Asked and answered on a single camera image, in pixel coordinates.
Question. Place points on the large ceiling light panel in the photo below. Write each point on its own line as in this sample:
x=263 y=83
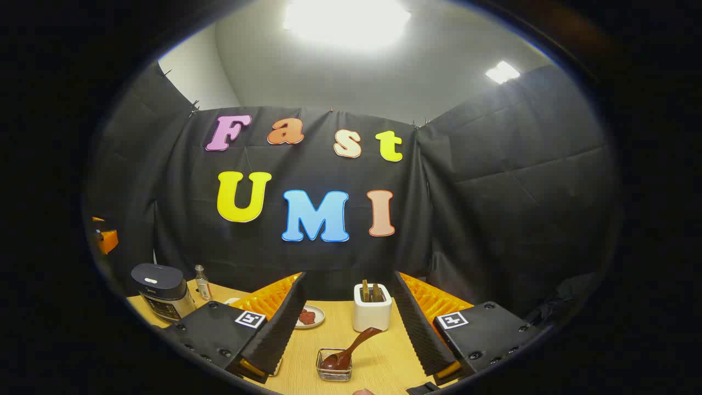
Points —
x=345 y=22

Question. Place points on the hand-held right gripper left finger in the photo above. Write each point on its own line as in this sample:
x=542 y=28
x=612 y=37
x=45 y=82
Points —
x=279 y=329

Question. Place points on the brown wooden spoon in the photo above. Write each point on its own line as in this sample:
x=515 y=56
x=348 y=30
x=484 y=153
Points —
x=337 y=361

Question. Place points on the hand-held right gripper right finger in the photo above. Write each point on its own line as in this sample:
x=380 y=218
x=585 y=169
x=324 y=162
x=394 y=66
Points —
x=419 y=329

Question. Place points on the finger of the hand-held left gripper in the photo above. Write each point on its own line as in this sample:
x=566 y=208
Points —
x=108 y=240

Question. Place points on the red meat piece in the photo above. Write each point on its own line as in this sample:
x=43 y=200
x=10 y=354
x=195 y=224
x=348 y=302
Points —
x=307 y=317

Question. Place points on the small ceiling light panel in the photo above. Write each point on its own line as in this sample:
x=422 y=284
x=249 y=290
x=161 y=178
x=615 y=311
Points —
x=502 y=72

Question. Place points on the dark grey rice cooker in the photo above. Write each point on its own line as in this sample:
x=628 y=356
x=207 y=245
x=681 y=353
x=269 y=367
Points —
x=159 y=291

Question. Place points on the round white plate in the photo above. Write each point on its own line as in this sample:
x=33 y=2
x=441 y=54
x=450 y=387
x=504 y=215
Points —
x=319 y=317

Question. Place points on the white divided grain dish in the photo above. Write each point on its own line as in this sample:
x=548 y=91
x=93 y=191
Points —
x=233 y=301

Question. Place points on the small clear glass bottle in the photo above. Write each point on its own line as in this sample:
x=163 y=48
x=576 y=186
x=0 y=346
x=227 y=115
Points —
x=203 y=288

